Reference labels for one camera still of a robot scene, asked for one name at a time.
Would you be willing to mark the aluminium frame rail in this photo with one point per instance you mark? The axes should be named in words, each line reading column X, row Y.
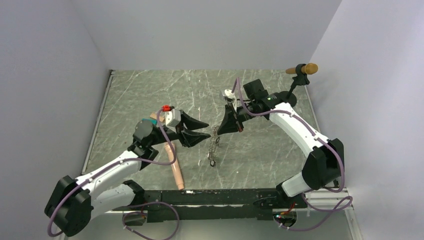
column 58, row 236

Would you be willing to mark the teal block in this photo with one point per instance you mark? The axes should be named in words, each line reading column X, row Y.
column 153, row 121

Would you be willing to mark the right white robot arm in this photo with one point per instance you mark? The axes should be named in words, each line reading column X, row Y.
column 324, row 157

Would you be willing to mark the black microphone stand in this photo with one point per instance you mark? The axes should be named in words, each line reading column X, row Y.
column 298, row 80

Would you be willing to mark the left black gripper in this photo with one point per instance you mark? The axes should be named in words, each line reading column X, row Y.
column 188, row 138

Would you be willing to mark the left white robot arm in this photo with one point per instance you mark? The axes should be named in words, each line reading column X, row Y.
column 76, row 201

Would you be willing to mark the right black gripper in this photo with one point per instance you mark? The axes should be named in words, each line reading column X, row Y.
column 229, row 124

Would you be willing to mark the metal disc with keyrings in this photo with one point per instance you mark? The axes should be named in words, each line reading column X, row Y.
column 211, row 154

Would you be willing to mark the black base beam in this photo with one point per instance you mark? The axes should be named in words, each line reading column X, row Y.
column 214, row 204

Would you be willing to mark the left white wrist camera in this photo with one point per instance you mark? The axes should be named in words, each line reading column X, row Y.
column 172, row 116

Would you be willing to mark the gold microphone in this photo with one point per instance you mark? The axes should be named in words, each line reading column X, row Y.
column 307, row 69

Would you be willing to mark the tan wooden block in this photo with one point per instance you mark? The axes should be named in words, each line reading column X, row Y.
column 154, row 116

